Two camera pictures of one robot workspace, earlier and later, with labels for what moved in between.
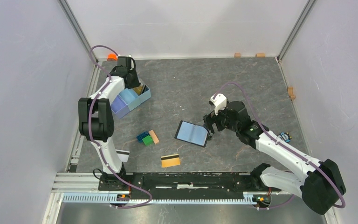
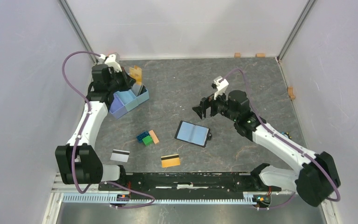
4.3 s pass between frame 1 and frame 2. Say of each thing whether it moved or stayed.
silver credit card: stayed
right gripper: moved
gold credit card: stayed
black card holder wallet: stayed
